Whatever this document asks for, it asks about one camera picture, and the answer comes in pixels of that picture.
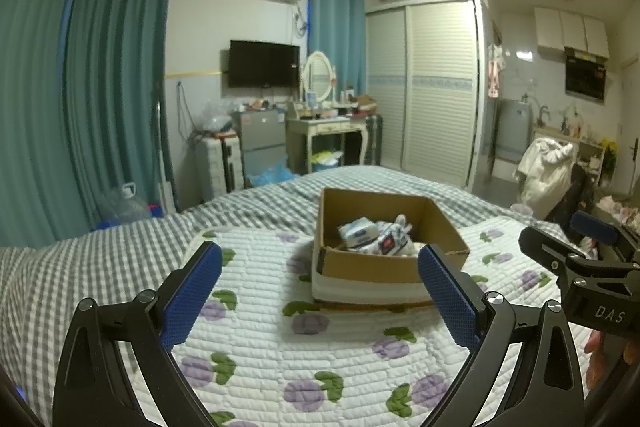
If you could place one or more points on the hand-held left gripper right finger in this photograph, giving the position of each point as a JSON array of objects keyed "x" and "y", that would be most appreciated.
[{"x": 450, "y": 302}]

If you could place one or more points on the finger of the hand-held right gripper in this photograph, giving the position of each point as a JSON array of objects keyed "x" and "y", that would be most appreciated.
[
  {"x": 595, "y": 227},
  {"x": 555, "y": 249}
]

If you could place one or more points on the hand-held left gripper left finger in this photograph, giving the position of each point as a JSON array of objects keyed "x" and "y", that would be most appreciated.
[{"x": 192, "y": 294}]

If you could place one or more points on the brown cardboard box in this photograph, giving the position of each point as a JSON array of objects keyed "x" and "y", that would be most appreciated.
[{"x": 380, "y": 272}]

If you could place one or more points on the blue white soft packet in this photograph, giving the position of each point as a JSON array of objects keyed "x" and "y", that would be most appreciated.
[{"x": 359, "y": 233}]

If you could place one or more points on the person's right hand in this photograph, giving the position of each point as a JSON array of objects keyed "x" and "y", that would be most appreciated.
[{"x": 602, "y": 357}]

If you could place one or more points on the purple cup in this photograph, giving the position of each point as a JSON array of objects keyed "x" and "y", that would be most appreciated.
[{"x": 521, "y": 208}]

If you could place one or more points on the kitchen counter shelf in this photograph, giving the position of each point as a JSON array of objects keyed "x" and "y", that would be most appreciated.
[{"x": 590, "y": 147}]

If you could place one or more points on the grey checkered bed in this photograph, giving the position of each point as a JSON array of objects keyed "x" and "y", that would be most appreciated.
[{"x": 100, "y": 267}]

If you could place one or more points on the clear water jug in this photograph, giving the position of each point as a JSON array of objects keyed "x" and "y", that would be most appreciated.
[{"x": 125, "y": 207}]

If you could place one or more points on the quilted floral mat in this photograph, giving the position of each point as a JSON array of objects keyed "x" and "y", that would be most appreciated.
[{"x": 300, "y": 357}]

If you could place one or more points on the white suitcase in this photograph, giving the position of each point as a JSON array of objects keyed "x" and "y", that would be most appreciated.
[{"x": 215, "y": 167}]

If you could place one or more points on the grey washing machine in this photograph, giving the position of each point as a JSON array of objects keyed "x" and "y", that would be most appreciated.
[{"x": 512, "y": 127}]

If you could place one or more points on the white pole stand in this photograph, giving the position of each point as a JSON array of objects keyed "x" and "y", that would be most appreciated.
[{"x": 164, "y": 157}]

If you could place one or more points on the blue plastic bag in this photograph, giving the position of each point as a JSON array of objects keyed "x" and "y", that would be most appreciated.
[{"x": 272, "y": 176}]

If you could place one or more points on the black range hood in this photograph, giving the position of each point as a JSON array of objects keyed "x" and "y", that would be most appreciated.
[{"x": 585, "y": 77}]

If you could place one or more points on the silver mini fridge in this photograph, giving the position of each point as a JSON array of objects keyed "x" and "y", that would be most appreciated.
[{"x": 260, "y": 142}]

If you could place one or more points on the clear plastic bag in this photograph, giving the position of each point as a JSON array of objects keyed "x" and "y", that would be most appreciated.
[{"x": 217, "y": 119}]

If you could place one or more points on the dark suitcase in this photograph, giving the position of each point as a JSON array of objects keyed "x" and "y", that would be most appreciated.
[{"x": 374, "y": 139}]

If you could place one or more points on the hanging pink white clothes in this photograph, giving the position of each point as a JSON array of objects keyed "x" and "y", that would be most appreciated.
[{"x": 495, "y": 69}]

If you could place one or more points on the yellow bag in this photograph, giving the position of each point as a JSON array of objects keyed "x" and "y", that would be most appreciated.
[{"x": 325, "y": 161}]

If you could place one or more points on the white louvered wardrobe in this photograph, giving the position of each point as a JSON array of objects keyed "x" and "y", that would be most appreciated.
[{"x": 430, "y": 92}]

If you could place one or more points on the white dressing table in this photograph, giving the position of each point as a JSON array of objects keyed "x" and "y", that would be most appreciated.
[{"x": 325, "y": 127}]

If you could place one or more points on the large teal curtain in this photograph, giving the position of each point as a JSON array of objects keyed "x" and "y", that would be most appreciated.
[{"x": 75, "y": 82}]

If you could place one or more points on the white oval vanity mirror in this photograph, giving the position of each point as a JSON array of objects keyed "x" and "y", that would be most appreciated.
[{"x": 317, "y": 74}]

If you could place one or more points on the light blue window curtain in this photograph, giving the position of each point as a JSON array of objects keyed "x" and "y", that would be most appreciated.
[{"x": 335, "y": 32}]

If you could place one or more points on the white kitchen wall cabinets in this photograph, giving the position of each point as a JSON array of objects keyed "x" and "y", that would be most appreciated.
[{"x": 570, "y": 29}]

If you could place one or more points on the black wall television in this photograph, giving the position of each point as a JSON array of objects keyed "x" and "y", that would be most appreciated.
[{"x": 262, "y": 63}]

